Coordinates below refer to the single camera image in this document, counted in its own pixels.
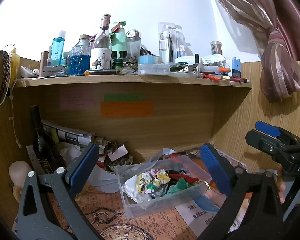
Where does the mint green pump bottle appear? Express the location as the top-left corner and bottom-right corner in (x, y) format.
(110, 21), (126, 58)

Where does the white cloth mask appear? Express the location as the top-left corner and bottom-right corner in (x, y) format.
(121, 175), (152, 204)

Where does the stack of newspapers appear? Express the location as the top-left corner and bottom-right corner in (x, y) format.
(42, 120), (108, 147)

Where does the clear jar of sticks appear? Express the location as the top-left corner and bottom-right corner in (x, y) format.
(210, 41), (222, 55)

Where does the glass bottle with cork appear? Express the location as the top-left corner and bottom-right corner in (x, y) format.
(92, 14), (111, 50)

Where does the black lace headband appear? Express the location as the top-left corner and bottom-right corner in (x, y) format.
(0, 50), (11, 106)

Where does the colourful floral scrunchie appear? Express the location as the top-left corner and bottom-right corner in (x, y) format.
(136, 168), (171, 194)

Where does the blue pencil sharpener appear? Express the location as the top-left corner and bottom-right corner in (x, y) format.
(231, 57), (241, 78)

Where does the green knit cloth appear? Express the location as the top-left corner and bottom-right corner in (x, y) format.
(166, 178), (190, 196)

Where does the person's hand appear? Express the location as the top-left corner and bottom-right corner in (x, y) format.
(244, 167), (287, 204)

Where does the clear packaged toothbrush pack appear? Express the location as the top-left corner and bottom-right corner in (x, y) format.
(158, 22), (187, 63)

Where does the white plastic bag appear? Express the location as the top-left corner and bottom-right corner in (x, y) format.
(59, 143), (119, 196)

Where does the clear plastic storage box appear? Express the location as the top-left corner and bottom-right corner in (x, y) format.
(115, 155), (212, 219)

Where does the green sticky note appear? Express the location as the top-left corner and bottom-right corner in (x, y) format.
(103, 93), (143, 102)

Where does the clear flat plastic case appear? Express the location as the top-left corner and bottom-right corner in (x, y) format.
(138, 63), (170, 75)

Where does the orange cap glue tube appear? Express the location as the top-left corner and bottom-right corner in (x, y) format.
(200, 66), (231, 73)

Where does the blue mouthwash bottle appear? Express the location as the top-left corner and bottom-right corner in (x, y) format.
(51, 30), (66, 66)

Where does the blue round glass bottle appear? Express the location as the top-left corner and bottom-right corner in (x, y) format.
(69, 34), (91, 75)

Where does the pink striped curtain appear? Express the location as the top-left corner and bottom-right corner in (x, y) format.
(218, 0), (300, 102)

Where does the orange sticky note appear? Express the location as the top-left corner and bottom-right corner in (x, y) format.
(100, 101), (154, 118)

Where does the red cloth piece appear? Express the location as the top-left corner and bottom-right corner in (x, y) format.
(169, 173), (199, 184)

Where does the small white cardboard box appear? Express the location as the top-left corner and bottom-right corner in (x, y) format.
(107, 145), (128, 161)

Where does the grey knit cloth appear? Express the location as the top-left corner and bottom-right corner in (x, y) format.
(150, 187), (166, 199)

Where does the pink sticky note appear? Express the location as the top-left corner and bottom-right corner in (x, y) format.
(59, 85), (93, 110)

